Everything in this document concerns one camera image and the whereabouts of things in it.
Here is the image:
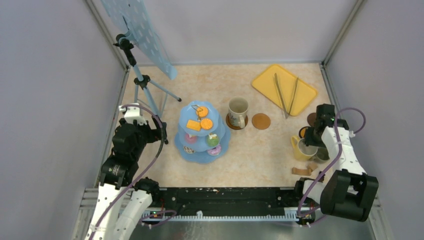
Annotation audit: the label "white sprinkled donut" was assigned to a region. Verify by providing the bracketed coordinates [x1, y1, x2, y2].
[183, 146, 196, 154]

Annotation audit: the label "square orange biscuit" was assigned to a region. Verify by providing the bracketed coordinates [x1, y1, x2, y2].
[186, 119, 202, 132]

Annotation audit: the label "metal serving tongs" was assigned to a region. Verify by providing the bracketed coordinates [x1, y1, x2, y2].
[273, 72, 300, 119]

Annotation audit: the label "yellow ceramic mug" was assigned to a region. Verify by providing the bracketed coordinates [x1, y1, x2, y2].
[290, 135, 318, 162]

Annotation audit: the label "orange round biscuit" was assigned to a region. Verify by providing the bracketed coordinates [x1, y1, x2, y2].
[200, 118, 214, 130]
[195, 106, 209, 118]

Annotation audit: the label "green cupcake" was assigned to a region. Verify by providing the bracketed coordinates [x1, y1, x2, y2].
[206, 132, 221, 148]

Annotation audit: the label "pink frosted donut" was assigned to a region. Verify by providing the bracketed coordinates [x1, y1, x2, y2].
[207, 144, 222, 156]

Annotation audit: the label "light brown round coaster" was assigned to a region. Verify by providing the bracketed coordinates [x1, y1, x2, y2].
[251, 113, 271, 130]

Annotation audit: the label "dark brown round coaster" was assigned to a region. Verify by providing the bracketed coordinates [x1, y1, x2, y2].
[225, 113, 244, 130]

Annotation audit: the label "beige ceramic mug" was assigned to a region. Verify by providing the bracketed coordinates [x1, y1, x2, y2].
[228, 97, 249, 128]

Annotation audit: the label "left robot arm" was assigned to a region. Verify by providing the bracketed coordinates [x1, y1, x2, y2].
[85, 103, 168, 240]

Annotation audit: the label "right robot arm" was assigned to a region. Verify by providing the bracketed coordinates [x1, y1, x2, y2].
[293, 103, 379, 222]

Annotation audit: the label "dark brown coaster right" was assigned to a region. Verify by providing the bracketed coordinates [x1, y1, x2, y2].
[307, 112, 317, 127]

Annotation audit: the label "orange smiley coaster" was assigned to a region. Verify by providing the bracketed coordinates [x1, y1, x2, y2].
[298, 126, 309, 139]

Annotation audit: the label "blue three-tier cake stand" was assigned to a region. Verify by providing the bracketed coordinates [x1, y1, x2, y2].
[174, 100, 231, 164]

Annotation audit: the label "small wooden block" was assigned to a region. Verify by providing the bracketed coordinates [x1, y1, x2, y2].
[291, 162, 318, 176]

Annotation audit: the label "blue tripod stand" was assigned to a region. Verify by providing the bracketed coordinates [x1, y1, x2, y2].
[113, 34, 182, 117]

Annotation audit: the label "yellow serving tray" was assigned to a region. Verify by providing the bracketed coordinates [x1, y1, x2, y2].
[251, 64, 318, 117]

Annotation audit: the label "blue perforated board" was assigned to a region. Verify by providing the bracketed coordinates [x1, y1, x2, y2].
[101, 0, 178, 80]

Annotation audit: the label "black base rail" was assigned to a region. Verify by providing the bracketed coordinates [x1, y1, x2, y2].
[151, 187, 301, 217]

